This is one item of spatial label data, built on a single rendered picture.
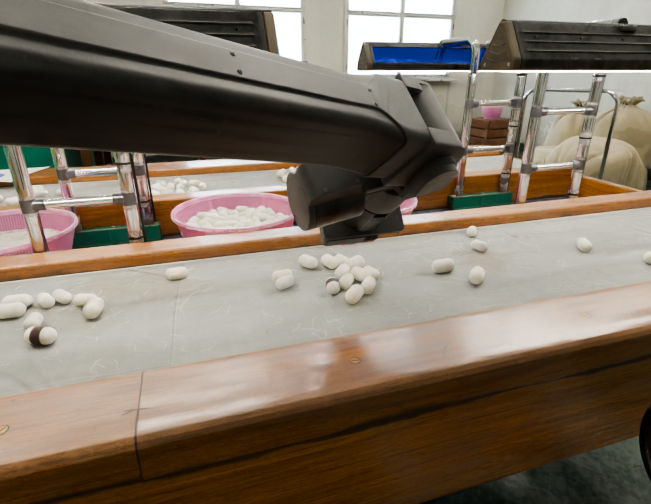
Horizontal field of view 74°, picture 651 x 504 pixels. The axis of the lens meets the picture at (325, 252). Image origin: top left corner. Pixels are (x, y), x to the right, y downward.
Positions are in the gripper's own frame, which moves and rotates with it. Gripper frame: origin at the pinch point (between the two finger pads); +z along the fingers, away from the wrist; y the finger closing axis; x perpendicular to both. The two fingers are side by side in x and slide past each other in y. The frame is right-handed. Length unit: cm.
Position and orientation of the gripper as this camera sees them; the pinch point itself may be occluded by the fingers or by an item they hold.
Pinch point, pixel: (339, 233)
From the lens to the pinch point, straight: 59.8
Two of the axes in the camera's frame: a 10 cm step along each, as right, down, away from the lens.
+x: 1.9, 9.5, -2.4
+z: -2.5, 2.8, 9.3
